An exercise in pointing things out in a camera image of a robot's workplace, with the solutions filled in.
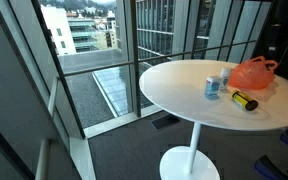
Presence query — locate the orange plastic bag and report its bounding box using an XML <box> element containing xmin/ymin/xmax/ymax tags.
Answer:
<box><xmin>228</xmin><ymin>55</ymin><xmax>280</xmax><ymax>91</ymax></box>

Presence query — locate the small white bottle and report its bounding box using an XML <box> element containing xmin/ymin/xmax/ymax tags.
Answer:
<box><xmin>219</xmin><ymin>67</ymin><xmax>233</xmax><ymax>92</ymax></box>

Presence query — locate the yellow bottle with black cap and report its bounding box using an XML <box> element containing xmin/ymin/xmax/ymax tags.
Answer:
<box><xmin>230</xmin><ymin>89</ymin><xmax>259</xmax><ymax>112</ymax></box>

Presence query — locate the dark floor vent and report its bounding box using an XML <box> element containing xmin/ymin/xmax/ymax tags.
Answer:
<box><xmin>150</xmin><ymin>114</ymin><xmax>182</xmax><ymax>131</ymax></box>

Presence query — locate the white container with blue label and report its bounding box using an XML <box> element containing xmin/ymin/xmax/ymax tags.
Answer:
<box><xmin>204</xmin><ymin>75</ymin><xmax>222</xmax><ymax>100</ymax></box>

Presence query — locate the white round table base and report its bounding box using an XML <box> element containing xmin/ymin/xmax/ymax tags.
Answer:
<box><xmin>159</xmin><ymin>145</ymin><xmax>221</xmax><ymax>180</ymax></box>

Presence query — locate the white vertical pipe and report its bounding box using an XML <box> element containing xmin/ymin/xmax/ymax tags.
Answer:
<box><xmin>34</xmin><ymin>138</ymin><xmax>52</xmax><ymax>180</ymax></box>

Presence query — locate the dark window guard rail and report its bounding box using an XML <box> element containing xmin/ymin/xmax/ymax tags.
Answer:
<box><xmin>57</xmin><ymin>39</ymin><xmax>258</xmax><ymax>78</ymax></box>

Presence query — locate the white table pedestal leg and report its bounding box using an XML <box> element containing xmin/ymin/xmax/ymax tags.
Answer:
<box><xmin>185</xmin><ymin>121</ymin><xmax>203</xmax><ymax>174</ymax></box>

